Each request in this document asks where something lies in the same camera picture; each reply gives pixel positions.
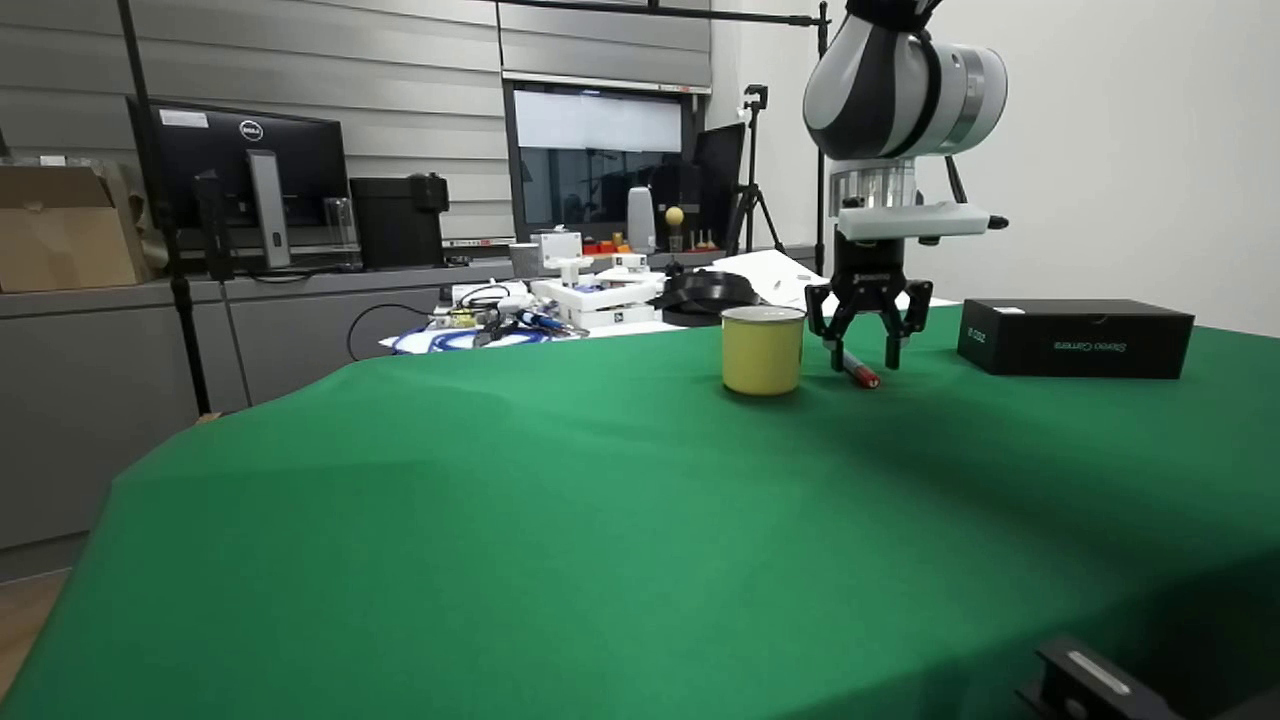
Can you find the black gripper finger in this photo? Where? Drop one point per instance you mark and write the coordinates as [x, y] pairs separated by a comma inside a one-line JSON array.
[[828, 312], [906, 308]]

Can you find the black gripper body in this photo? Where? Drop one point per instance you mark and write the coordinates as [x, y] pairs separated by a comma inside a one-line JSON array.
[[868, 281]]

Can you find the red marker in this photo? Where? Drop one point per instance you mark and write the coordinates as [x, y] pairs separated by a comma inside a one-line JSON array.
[[863, 375]]

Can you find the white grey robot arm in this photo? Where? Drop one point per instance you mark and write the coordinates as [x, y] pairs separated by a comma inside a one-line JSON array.
[[893, 84]]

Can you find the yellow mug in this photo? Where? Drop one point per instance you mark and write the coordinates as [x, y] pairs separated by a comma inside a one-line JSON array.
[[762, 355]]

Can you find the white paper sheets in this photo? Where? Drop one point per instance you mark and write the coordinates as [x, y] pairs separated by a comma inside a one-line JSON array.
[[783, 276]]

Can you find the black rectangular box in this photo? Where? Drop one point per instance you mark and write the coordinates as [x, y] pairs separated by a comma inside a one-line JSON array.
[[1072, 340]]

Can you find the yellow ball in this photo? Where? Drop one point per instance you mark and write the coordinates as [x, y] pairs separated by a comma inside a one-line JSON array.
[[673, 216]]

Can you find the white speaker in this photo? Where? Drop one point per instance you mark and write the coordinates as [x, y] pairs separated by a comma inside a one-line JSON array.
[[640, 223]]

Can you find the white electronic devices pile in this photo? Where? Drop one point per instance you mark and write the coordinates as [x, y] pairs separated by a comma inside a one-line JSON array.
[[607, 299]]

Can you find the orange red small items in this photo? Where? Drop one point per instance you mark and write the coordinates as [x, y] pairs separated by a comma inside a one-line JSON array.
[[607, 244]]

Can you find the small white box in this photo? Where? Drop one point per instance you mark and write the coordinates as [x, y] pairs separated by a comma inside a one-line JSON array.
[[562, 244]]

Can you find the green tablecloth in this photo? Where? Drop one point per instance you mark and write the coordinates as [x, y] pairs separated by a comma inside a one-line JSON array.
[[535, 534]]

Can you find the black desktop computer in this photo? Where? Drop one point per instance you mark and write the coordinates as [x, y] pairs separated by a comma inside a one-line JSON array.
[[392, 223]]

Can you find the black computer monitor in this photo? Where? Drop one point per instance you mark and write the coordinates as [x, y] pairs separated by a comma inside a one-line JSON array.
[[303, 164]]

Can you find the black vertical pole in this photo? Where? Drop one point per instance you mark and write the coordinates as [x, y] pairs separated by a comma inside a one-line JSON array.
[[163, 215]]

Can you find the grey desk cabinet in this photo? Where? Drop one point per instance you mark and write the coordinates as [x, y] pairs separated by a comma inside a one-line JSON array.
[[95, 386]]

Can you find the brown cardboard box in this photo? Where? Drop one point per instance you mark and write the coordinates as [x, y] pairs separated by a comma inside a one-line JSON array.
[[63, 233]]

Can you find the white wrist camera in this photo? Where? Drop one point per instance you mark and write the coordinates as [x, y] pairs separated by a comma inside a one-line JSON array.
[[923, 223]]

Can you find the black camera tripod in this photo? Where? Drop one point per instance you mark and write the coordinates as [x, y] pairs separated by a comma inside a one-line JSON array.
[[754, 173]]

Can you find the large dark wall screen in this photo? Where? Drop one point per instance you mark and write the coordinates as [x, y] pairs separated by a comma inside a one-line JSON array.
[[602, 163]]

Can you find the black camera clamp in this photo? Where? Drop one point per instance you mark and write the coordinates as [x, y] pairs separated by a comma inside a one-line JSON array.
[[1084, 680]]

